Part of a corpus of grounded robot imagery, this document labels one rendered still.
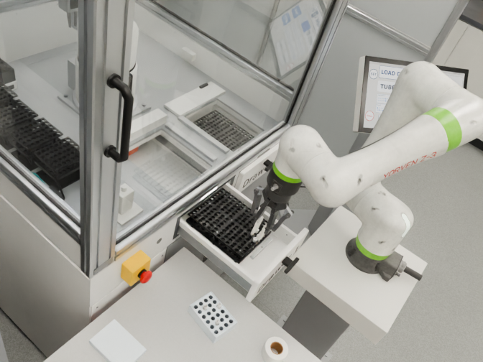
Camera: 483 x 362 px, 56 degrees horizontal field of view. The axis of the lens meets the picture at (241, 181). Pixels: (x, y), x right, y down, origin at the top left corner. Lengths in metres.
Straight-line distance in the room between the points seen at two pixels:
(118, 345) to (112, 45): 0.83
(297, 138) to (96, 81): 0.51
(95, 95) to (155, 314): 0.78
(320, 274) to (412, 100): 0.61
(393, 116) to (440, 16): 1.36
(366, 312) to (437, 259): 1.66
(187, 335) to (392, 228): 0.69
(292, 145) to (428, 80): 0.43
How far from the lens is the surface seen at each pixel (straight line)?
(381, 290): 1.60
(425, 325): 2.78
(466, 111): 1.27
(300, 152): 1.09
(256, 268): 1.46
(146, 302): 1.42
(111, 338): 1.35
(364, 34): 2.86
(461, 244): 3.34
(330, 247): 1.62
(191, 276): 1.48
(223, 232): 1.47
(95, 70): 0.79
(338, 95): 3.04
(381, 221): 1.46
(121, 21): 0.78
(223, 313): 1.40
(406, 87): 1.36
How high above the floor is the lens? 2.00
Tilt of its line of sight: 43 degrees down
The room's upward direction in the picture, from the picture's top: 19 degrees clockwise
